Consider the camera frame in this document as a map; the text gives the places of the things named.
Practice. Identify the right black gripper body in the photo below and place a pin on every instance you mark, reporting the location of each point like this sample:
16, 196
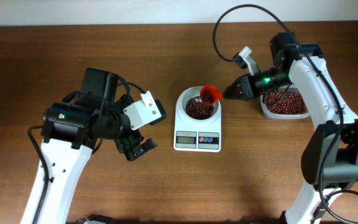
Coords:
250, 86

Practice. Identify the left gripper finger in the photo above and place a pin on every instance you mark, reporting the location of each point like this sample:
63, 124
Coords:
145, 147
131, 155

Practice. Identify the red adzuki beans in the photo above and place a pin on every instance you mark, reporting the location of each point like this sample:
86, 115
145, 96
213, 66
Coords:
292, 103

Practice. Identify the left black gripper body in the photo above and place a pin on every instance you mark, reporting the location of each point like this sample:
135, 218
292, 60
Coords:
127, 141

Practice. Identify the white round bowl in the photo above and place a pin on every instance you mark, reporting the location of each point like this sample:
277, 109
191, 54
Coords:
191, 91

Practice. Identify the red plastic measuring scoop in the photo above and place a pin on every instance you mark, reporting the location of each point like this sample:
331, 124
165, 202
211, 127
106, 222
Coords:
210, 95

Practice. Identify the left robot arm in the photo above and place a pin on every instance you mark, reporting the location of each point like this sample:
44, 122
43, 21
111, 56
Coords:
74, 129

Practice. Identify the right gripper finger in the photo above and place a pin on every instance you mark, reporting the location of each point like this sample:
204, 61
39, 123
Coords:
237, 95
235, 88

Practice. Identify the white digital kitchen scale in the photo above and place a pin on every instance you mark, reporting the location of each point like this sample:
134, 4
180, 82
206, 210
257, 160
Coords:
193, 134

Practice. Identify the red beans in bowl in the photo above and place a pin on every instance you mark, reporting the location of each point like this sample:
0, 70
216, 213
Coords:
197, 109

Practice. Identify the clear plastic food container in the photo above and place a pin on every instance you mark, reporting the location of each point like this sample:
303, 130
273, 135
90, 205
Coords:
271, 115

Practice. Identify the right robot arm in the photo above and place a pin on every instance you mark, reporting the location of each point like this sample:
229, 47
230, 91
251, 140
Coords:
329, 163

